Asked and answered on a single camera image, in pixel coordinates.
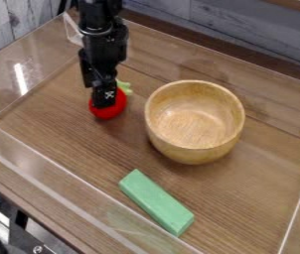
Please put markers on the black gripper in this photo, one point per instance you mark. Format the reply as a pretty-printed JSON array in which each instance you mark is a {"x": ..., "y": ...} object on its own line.
[{"x": 103, "y": 52}]

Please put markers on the red plush strawberry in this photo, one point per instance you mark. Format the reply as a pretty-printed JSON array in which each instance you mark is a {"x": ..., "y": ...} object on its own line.
[{"x": 107, "y": 112}]

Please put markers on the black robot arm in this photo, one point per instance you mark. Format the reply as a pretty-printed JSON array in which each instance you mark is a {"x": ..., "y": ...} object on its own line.
[{"x": 97, "y": 13}]

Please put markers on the wooden bowl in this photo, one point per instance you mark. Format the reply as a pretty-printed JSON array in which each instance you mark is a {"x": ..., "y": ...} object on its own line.
[{"x": 194, "y": 120}]

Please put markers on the clear acrylic front barrier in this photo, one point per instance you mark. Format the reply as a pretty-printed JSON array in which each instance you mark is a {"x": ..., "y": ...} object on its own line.
[{"x": 85, "y": 216}]

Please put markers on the green rectangular block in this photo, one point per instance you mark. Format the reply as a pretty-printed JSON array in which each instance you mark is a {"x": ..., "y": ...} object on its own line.
[{"x": 164, "y": 208}]

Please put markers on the clear acrylic corner bracket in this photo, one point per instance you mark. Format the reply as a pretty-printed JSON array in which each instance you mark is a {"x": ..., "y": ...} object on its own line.
[{"x": 71, "y": 30}]

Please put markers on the black table leg bracket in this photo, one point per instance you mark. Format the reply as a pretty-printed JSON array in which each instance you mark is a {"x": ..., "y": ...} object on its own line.
[{"x": 20, "y": 238}]

